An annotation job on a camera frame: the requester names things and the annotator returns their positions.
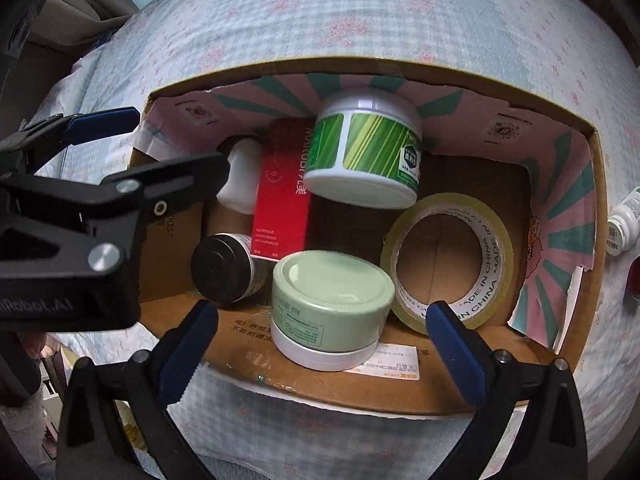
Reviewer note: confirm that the white pill bottle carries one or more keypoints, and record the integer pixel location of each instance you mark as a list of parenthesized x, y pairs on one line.
[(625, 222)]

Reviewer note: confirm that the small bottle with black cap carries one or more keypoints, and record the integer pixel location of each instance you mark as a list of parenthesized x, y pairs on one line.
[(222, 270)]

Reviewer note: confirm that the red round object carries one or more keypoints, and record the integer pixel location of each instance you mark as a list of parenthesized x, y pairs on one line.
[(635, 280)]

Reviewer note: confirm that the small white case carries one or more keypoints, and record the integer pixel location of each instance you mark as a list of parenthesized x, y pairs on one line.
[(242, 180)]

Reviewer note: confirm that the white jar green striped label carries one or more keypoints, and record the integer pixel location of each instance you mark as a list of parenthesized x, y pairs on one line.
[(365, 155)]

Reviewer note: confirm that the cardboard box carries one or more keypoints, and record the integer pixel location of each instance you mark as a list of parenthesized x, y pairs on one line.
[(350, 390)]

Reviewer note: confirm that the clear tape roll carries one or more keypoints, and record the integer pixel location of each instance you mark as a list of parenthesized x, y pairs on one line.
[(487, 260)]

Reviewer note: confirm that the pale green jar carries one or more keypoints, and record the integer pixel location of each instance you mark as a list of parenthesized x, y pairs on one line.
[(330, 305)]

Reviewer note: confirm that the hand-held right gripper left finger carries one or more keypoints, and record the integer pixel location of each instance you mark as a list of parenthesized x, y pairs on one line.
[(190, 355)]

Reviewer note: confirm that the red carton box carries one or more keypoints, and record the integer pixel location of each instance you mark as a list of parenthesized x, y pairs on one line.
[(282, 195)]

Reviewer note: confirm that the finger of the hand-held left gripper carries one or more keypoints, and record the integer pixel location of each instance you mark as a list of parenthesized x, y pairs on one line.
[(175, 175), (100, 122)]

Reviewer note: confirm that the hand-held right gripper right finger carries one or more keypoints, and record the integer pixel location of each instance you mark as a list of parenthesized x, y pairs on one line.
[(460, 355)]

